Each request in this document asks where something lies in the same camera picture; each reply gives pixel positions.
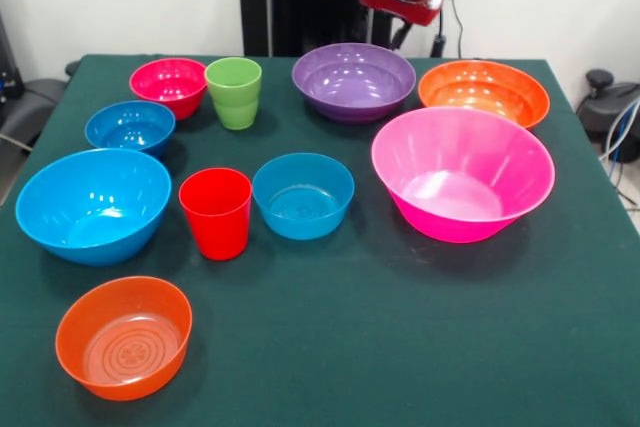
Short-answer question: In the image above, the bundle of floor cables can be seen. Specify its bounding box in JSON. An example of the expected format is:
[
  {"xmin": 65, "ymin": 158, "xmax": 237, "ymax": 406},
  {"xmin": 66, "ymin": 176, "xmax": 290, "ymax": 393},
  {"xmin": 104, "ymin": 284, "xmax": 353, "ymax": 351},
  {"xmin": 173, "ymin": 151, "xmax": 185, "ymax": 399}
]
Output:
[{"xmin": 597, "ymin": 96, "xmax": 640, "ymax": 211}]

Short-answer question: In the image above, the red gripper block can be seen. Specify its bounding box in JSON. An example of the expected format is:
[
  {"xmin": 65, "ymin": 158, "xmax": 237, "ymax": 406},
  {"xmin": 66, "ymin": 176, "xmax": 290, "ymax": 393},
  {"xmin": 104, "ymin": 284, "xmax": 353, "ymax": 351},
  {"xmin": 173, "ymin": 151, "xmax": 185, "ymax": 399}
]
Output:
[{"xmin": 357, "ymin": 0, "xmax": 446, "ymax": 50}]

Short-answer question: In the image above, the large pink bowl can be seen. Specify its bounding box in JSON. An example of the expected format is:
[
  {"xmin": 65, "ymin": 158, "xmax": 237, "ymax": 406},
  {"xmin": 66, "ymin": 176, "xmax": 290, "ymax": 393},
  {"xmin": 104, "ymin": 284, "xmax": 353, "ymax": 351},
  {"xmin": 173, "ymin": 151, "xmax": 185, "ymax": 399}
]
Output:
[{"xmin": 370, "ymin": 106, "xmax": 557, "ymax": 245}]

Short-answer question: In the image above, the large orange bowl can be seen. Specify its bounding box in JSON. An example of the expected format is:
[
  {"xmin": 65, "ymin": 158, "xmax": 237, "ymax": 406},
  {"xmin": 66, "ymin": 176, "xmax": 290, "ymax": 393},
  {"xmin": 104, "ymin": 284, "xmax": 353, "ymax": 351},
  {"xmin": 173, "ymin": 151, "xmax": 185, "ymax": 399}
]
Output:
[{"xmin": 417, "ymin": 59, "xmax": 552, "ymax": 131}]

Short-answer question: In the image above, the large blue bowl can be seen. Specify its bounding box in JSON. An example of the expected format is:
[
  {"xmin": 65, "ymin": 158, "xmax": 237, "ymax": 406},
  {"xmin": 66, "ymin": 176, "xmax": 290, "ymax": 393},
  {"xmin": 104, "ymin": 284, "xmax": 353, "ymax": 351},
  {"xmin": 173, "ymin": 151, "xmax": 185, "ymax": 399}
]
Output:
[{"xmin": 14, "ymin": 148, "xmax": 173, "ymax": 268}]

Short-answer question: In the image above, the black cable with plug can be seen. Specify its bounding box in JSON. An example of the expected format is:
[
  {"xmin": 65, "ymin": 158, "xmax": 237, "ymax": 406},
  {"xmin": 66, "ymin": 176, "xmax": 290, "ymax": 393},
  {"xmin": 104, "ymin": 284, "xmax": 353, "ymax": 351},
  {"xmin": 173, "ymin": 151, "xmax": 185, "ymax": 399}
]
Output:
[{"xmin": 430, "ymin": 9, "xmax": 448, "ymax": 58}]

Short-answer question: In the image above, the small pink-red bowl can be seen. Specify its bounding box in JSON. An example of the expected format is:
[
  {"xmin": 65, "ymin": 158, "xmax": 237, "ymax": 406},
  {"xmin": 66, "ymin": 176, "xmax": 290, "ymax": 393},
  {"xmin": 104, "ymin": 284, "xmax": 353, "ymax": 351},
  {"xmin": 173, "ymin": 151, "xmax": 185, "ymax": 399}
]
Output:
[{"xmin": 129, "ymin": 57, "xmax": 209, "ymax": 121}]

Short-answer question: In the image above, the small orange ridged bowl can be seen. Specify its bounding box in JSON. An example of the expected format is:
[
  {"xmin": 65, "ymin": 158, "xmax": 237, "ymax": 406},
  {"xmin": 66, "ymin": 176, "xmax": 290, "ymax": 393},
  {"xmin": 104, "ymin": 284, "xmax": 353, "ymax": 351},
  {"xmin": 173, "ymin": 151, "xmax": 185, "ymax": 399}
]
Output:
[{"xmin": 54, "ymin": 275, "xmax": 194, "ymax": 402}]

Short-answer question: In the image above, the black equipment rack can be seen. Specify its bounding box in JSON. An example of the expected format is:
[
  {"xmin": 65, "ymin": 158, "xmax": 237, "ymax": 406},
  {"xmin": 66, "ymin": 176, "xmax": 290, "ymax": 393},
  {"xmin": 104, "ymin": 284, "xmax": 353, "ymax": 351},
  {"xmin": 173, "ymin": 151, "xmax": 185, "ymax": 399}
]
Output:
[{"xmin": 0, "ymin": 11, "xmax": 22, "ymax": 103}]

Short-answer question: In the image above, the small dark blue bowl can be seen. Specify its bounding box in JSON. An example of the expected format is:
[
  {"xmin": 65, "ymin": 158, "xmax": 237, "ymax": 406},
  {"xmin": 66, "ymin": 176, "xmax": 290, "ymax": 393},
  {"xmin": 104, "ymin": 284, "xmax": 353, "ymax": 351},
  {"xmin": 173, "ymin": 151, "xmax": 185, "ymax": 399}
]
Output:
[{"xmin": 84, "ymin": 100, "xmax": 177, "ymax": 160}]

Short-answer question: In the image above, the dark green tablecloth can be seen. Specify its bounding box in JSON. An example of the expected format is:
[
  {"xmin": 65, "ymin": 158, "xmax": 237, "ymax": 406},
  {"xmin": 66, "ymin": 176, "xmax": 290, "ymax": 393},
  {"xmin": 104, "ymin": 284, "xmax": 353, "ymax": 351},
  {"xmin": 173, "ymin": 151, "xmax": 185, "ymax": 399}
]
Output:
[{"xmin": 0, "ymin": 53, "xmax": 640, "ymax": 427}]

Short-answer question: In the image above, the purple bowl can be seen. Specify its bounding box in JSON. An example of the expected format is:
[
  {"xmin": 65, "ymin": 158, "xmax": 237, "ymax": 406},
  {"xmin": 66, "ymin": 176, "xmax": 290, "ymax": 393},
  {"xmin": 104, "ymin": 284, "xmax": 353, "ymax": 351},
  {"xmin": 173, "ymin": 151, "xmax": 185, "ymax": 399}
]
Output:
[{"xmin": 291, "ymin": 43, "xmax": 418, "ymax": 125}]

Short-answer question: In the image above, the green cup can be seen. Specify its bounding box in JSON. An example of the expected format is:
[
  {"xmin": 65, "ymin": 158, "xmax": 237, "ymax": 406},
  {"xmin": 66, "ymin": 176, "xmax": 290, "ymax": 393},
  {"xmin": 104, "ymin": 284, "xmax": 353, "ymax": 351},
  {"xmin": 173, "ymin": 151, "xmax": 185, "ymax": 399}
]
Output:
[{"xmin": 203, "ymin": 57, "xmax": 264, "ymax": 131}]

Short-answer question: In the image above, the red cup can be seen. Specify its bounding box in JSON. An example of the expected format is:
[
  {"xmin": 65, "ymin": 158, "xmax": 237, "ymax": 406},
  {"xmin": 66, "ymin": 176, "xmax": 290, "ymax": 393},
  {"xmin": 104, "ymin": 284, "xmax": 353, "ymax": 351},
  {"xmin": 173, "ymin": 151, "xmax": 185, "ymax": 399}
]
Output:
[{"xmin": 178, "ymin": 167, "xmax": 253, "ymax": 262}]

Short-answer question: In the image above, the black floor stand base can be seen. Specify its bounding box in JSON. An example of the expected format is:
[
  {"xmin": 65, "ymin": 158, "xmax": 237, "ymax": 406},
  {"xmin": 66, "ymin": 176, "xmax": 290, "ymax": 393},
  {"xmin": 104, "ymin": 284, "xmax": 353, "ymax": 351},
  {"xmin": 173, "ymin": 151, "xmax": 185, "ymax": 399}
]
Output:
[
  {"xmin": 574, "ymin": 68, "xmax": 640, "ymax": 164},
  {"xmin": 0, "ymin": 77, "xmax": 67, "ymax": 148}
]

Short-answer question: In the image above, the thin black cable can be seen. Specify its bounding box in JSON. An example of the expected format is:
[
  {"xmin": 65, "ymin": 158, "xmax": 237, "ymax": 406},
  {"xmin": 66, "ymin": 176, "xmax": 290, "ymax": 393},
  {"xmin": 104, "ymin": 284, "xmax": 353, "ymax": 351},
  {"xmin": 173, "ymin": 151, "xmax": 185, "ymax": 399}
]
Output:
[{"xmin": 449, "ymin": 0, "xmax": 465, "ymax": 59}]

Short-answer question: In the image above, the small light blue ridged bowl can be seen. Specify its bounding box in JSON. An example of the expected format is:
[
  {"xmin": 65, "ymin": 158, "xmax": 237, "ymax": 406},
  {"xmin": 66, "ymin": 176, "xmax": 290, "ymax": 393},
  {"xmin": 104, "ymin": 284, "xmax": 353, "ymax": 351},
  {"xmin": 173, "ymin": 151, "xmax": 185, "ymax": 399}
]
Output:
[{"xmin": 251, "ymin": 152, "xmax": 356, "ymax": 242}]

